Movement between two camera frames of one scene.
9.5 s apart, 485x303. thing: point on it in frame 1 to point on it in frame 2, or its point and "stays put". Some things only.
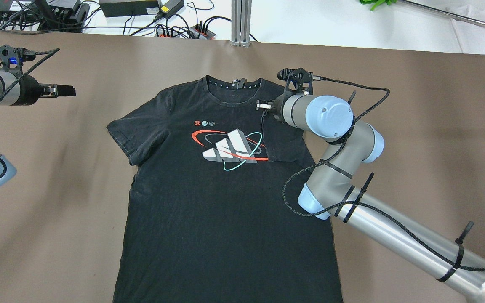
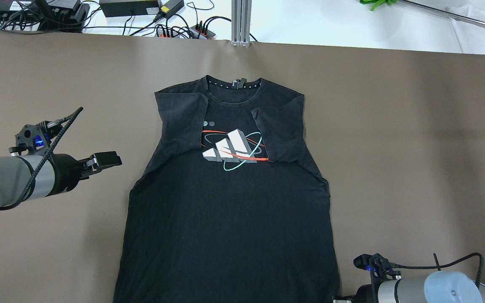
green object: (377, 3) stays put
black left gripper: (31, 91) to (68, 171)
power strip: (197, 32) stays put
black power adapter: (122, 8) stays put
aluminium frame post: (241, 14) stays put
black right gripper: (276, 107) to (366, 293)
